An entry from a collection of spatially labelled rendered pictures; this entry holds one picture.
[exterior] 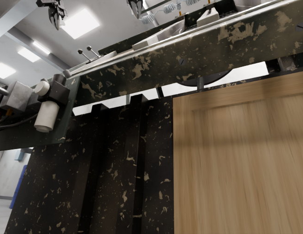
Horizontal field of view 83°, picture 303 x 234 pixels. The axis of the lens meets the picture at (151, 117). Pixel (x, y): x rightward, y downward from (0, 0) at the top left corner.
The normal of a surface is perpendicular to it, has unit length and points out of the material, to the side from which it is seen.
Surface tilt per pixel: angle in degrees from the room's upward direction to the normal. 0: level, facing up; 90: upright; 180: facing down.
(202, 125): 90
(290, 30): 146
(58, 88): 90
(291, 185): 90
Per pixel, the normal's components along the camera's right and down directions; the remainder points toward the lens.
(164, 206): -0.44, -0.39
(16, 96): 0.90, -0.14
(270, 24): -0.29, 0.53
